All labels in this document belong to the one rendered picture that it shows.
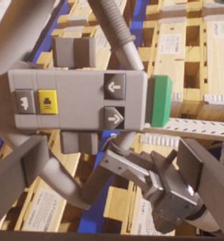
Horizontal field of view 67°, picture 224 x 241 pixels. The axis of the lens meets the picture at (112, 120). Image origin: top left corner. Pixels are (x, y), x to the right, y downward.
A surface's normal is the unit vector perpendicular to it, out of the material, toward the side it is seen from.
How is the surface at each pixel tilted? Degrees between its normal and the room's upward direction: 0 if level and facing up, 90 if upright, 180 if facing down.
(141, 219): 90
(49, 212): 90
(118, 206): 90
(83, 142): 91
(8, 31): 80
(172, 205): 74
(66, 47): 57
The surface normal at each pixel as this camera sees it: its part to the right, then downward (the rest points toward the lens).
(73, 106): -0.03, 0.29
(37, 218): -0.22, -0.45
